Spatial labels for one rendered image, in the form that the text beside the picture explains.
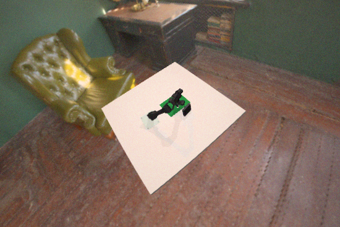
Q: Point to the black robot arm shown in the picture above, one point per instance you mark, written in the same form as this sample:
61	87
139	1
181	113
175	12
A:
166	109

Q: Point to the green circuit board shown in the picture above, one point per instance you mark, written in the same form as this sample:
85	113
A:
176	109

